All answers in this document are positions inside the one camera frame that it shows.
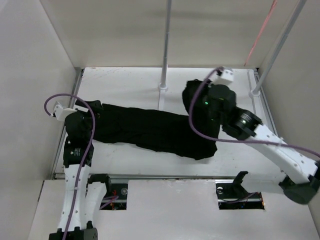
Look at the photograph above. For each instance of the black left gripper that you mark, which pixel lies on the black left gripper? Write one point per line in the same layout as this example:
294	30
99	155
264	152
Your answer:
87	114

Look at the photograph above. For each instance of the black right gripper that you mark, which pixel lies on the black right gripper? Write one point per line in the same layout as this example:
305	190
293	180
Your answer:
208	90

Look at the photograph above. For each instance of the black trousers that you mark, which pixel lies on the black trousers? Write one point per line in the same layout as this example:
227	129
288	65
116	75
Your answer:
155	130

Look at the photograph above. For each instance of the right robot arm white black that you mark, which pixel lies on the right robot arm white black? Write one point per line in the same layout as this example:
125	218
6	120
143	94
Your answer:
298	177

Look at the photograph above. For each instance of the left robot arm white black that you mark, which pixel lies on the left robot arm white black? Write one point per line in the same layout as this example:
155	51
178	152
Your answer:
83	192

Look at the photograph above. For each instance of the right white rack foot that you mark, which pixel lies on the right white rack foot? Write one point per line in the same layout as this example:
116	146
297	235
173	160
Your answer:
255	97

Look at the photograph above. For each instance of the white rack foot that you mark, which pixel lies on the white rack foot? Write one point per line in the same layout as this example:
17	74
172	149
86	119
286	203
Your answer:
163	96
255	97

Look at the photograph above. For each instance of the left white rack foot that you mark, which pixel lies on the left white rack foot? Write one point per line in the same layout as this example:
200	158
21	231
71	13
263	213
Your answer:
163	96

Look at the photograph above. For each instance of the left grey rack pole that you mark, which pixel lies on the left grey rack pole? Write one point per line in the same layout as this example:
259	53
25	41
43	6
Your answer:
166	42

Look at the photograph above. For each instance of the grey rack pole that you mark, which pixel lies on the grey rack pole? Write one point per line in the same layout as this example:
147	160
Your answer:
166	42
288	27

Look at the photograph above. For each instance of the right grey rack pole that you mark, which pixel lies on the right grey rack pole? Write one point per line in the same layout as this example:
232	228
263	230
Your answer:
288	27

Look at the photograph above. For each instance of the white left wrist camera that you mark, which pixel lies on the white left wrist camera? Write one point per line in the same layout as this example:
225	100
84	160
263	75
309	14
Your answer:
61	112

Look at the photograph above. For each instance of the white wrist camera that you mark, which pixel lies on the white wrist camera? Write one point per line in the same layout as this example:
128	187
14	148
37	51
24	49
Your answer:
223	76
61	112

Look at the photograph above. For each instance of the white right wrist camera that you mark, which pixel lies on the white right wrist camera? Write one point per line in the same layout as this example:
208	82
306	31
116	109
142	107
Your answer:
223	76

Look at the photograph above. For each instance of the pink wire hanger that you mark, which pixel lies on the pink wire hanger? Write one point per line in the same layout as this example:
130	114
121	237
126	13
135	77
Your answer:
263	26

